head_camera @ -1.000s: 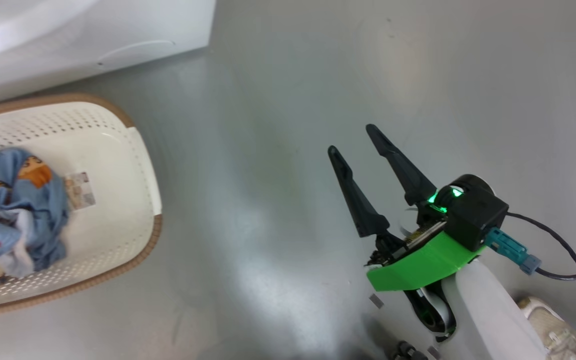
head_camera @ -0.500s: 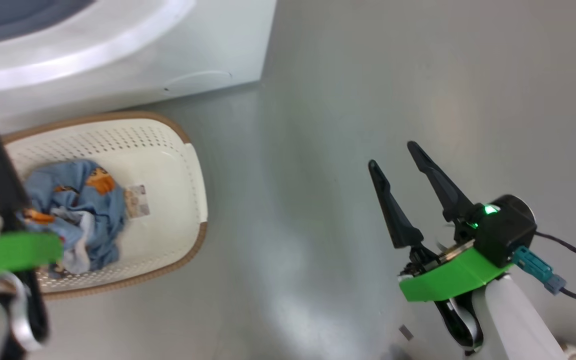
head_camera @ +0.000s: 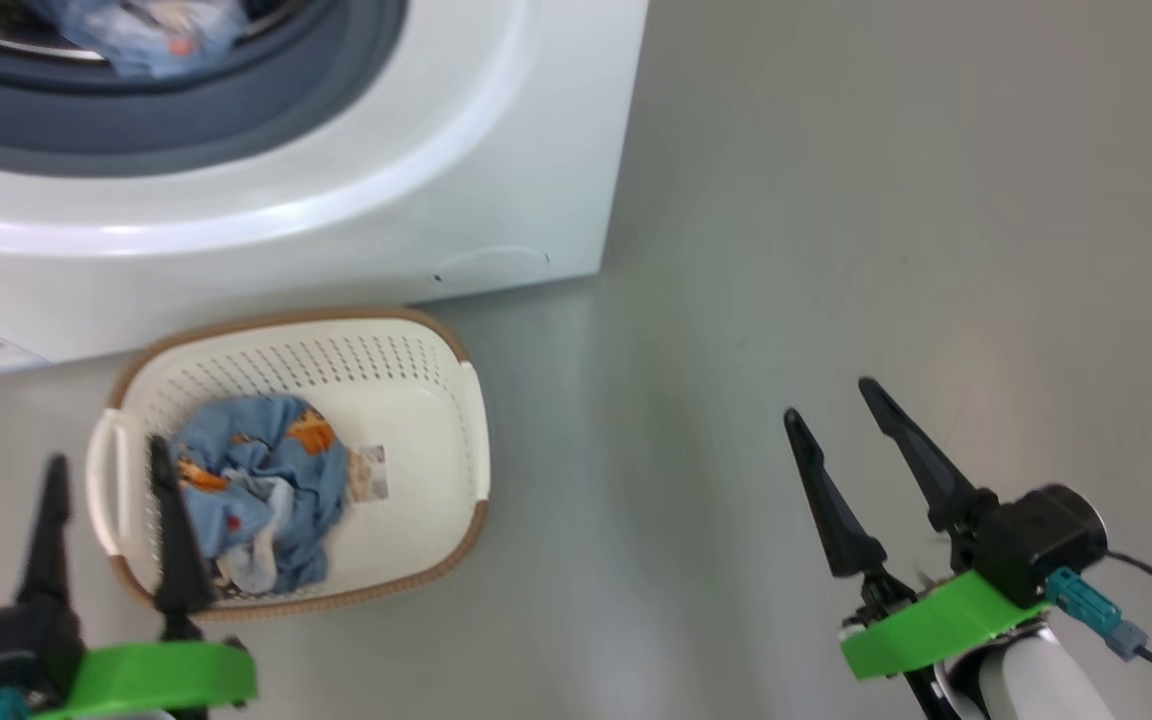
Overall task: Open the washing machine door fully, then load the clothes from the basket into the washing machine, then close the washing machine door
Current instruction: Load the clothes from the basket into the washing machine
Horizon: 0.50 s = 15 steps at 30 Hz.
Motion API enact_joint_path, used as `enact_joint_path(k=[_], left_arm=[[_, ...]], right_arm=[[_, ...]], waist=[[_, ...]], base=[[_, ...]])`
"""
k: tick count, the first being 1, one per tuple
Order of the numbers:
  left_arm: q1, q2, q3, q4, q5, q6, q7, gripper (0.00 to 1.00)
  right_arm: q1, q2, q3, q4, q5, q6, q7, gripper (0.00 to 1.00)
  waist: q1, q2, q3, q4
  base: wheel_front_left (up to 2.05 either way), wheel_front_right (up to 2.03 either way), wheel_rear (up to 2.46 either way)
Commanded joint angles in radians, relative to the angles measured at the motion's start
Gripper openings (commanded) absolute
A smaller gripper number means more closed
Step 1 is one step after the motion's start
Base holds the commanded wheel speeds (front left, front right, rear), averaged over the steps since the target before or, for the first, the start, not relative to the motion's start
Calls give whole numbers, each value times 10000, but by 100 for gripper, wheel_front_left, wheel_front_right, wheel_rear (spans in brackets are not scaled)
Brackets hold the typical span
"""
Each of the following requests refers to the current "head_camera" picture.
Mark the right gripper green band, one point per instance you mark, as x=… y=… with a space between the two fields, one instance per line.
x=936 y=625

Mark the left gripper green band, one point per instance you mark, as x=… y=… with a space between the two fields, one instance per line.
x=156 y=675

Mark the blue printed garment white lining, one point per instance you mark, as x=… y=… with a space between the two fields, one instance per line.
x=276 y=480

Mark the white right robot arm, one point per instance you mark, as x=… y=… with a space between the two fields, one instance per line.
x=1036 y=680

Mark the grey rubber door gasket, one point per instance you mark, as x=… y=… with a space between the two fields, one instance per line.
x=286 y=100

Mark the white front-load washing machine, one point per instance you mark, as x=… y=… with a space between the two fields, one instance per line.
x=486 y=150

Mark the paper basket label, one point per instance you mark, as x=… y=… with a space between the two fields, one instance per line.
x=367 y=473

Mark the white perforated basket brown rim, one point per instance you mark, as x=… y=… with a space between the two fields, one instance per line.
x=416 y=400

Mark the round white filter cover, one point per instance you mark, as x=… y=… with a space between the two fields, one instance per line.
x=491 y=265

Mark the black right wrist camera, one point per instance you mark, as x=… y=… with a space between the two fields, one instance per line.
x=1036 y=540

